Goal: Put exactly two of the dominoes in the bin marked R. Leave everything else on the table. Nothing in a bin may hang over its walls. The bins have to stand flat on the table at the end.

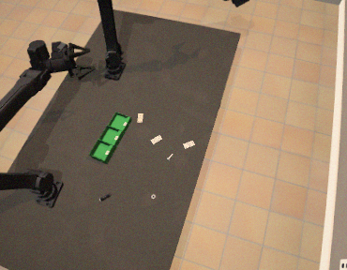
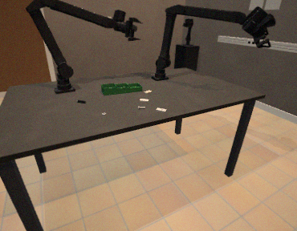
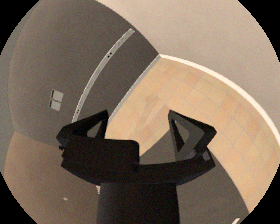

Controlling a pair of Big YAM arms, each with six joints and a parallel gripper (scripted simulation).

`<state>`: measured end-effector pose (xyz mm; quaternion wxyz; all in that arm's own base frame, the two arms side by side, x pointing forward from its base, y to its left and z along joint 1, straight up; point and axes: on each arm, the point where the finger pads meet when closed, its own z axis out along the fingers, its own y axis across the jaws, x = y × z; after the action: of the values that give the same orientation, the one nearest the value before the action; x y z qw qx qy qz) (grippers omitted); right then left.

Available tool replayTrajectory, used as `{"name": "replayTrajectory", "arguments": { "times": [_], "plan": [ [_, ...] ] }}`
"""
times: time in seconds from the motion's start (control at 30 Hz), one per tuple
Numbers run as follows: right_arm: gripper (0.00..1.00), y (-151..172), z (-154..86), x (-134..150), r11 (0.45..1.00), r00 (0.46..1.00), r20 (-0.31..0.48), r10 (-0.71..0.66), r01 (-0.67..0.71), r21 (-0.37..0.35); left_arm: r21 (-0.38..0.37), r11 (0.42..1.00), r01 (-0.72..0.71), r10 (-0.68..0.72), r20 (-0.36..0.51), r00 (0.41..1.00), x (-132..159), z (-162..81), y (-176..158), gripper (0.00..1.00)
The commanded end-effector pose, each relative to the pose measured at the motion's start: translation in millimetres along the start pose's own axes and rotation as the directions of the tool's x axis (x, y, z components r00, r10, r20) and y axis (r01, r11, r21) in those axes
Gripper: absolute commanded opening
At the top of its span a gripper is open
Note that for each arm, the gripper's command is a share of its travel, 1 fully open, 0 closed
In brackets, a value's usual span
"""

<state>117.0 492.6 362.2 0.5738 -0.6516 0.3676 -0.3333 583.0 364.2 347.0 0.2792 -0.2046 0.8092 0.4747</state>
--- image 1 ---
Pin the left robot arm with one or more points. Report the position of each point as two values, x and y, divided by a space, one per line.
114 65

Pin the green rack of bins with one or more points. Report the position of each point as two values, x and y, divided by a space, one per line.
110 138

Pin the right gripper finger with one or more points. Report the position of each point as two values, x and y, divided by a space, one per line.
73 54
81 75

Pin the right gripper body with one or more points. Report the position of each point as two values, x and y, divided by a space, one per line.
59 65

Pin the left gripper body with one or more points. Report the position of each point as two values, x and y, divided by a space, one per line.
238 3

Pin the white domino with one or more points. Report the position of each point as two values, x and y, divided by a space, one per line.
156 140
189 144
140 117

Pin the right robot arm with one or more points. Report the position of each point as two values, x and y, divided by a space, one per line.
31 81

